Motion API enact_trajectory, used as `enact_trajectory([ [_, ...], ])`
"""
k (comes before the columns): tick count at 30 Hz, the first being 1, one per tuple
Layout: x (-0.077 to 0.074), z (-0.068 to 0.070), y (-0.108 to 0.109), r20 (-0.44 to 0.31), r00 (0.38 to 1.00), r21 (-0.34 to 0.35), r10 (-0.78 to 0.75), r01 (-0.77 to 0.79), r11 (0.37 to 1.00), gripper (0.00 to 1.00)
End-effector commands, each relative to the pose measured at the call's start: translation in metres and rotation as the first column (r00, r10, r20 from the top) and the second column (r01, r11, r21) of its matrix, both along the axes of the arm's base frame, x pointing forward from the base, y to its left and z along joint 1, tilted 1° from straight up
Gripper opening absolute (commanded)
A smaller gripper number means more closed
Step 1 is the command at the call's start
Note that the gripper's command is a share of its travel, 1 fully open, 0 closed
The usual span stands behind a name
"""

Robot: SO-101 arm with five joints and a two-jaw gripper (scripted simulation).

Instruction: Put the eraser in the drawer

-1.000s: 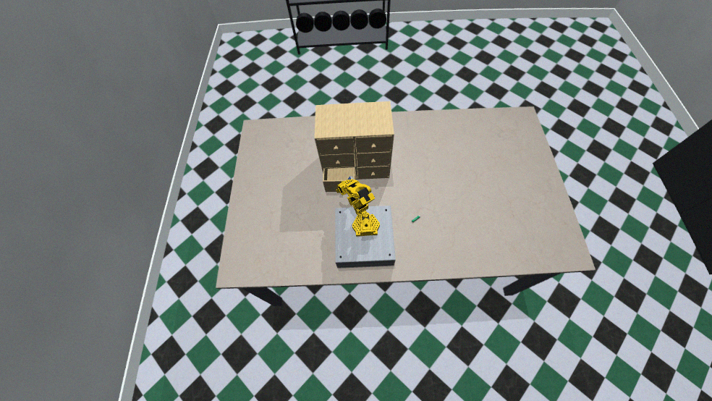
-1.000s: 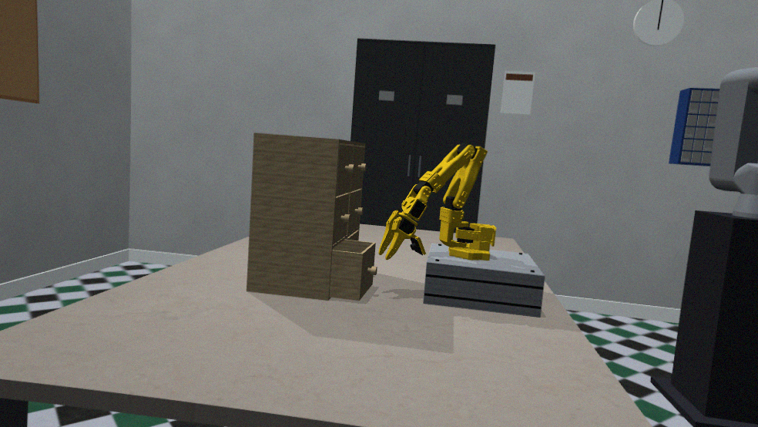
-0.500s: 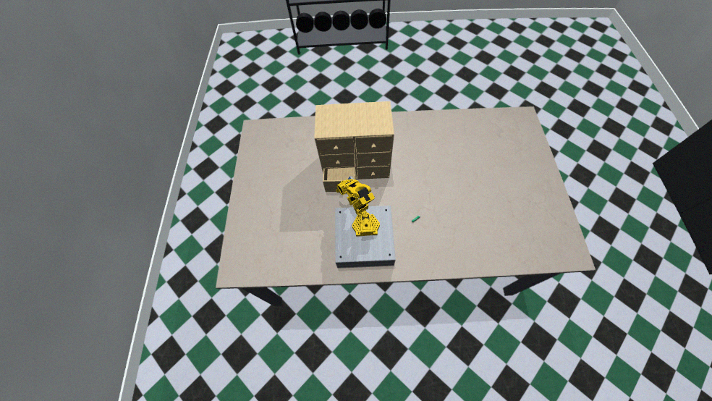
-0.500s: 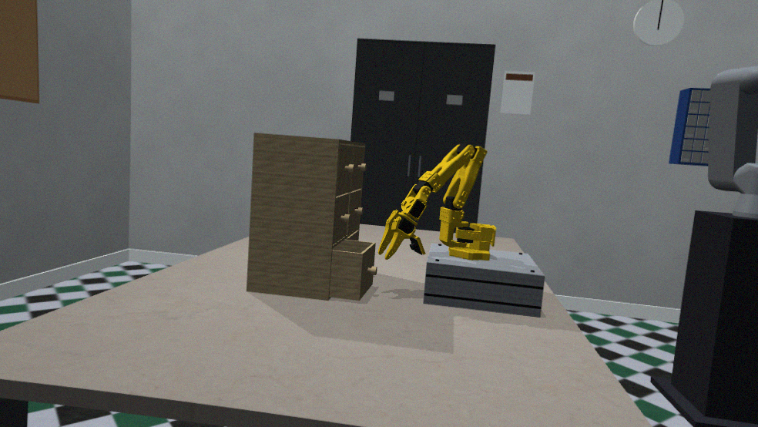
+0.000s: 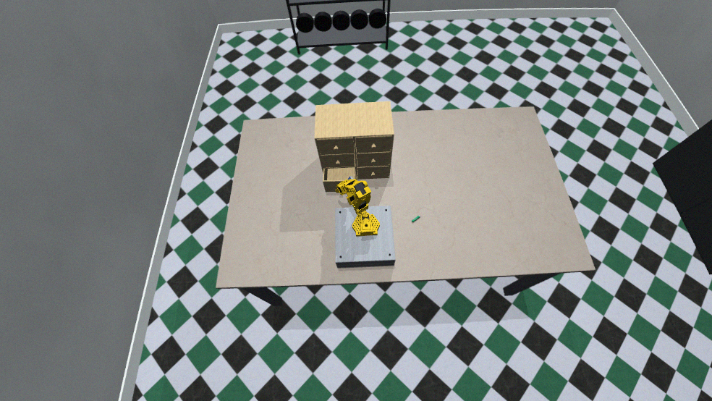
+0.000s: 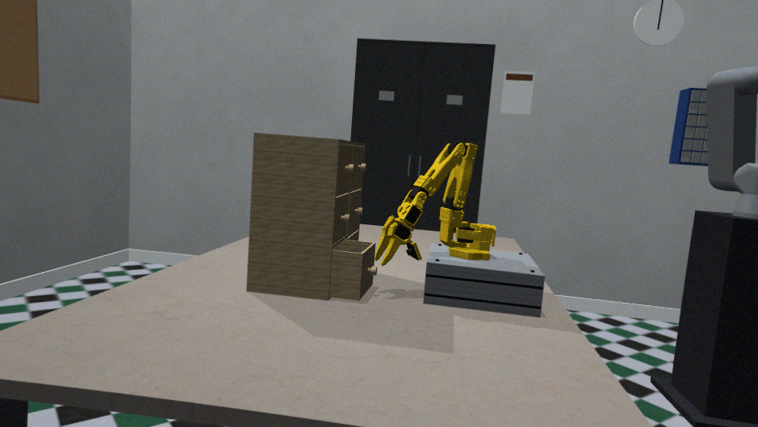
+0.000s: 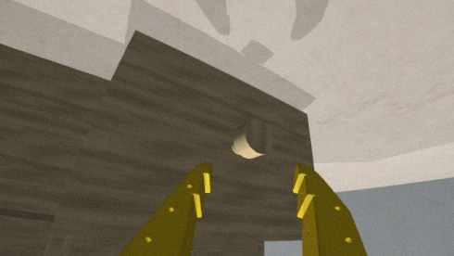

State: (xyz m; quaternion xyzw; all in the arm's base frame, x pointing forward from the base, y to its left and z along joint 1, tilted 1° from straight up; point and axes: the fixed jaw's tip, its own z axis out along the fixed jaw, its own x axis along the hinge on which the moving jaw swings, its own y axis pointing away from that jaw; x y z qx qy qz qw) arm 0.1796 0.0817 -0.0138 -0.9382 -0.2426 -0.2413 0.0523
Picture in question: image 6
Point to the brown wooden chest of drawers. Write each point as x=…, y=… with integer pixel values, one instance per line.
x=293, y=197

